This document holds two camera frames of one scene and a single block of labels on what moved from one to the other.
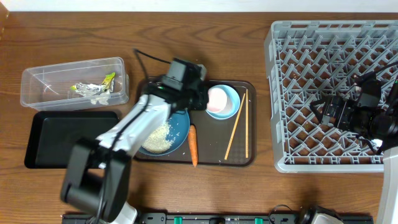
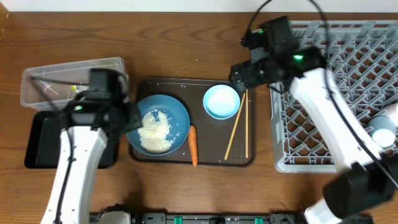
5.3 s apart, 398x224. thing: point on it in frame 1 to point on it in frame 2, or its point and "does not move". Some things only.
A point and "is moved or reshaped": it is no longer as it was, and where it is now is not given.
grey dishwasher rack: x=306 y=61 does not move
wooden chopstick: x=247 y=122 does not move
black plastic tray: x=52 y=135 does not move
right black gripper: x=345 y=106 to x=243 y=72
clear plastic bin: x=76 y=84 does not move
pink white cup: x=217 y=99 is moved or reshaped
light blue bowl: x=232 y=105 does not move
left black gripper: x=203 y=91 to x=135 y=121
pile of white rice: x=158 y=142 does not move
